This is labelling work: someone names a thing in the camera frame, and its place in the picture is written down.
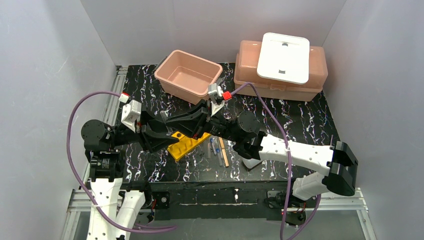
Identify clear glass test tube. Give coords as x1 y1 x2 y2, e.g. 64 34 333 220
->
160 110 168 124

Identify yellow test tube rack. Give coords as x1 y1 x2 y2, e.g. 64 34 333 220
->
166 131 212 162

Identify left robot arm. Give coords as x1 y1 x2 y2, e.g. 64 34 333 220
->
81 110 179 240

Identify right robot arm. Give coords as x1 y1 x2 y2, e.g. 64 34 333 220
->
160 100 358 201

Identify wooden stick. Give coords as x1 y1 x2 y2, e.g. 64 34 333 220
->
218 137 229 168

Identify blue capped plastic pipette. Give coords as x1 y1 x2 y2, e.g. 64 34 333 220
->
209 137 224 167

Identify white squeeze bottle red cap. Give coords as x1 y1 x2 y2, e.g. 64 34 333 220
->
242 158 262 169

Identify open pink plastic bin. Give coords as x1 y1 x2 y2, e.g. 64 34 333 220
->
154 50 223 104

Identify large pink lidded box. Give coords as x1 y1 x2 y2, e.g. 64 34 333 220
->
233 40 329 102

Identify white rectangular lid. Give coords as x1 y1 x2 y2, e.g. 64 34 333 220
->
256 32 310 85

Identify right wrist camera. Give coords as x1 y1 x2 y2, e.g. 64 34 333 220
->
207 83 232 117

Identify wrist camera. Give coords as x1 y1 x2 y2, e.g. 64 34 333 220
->
121 99 142 133
207 83 232 117

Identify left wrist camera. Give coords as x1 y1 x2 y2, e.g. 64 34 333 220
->
121 99 142 133

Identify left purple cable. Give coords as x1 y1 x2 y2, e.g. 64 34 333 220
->
66 91 178 234

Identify aluminium frame rail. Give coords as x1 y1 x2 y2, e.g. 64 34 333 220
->
66 66 128 240

